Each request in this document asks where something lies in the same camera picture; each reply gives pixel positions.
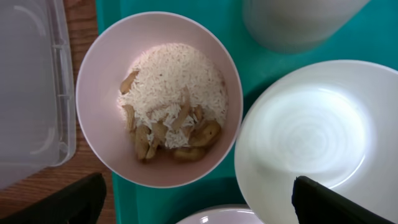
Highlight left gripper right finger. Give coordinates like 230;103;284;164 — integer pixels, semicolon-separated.
292;175;394;224

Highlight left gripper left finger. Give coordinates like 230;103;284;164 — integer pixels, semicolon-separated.
1;173;106;224

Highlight pink bowl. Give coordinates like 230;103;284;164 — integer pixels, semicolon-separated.
75;12;243;188

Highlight rice and food scraps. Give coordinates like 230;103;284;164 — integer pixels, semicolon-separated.
118;43;228;162

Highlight large pink plate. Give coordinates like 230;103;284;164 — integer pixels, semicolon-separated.
177;208;263;224

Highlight white small bowl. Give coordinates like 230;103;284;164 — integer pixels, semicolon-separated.
234;60;397;223

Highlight clear plastic bin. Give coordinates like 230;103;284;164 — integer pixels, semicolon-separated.
1;0;76;188

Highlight teal serving tray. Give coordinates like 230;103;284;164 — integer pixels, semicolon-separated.
96;0;397;224

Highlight white paper cup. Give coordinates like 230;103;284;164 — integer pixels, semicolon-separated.
243;0;369;54

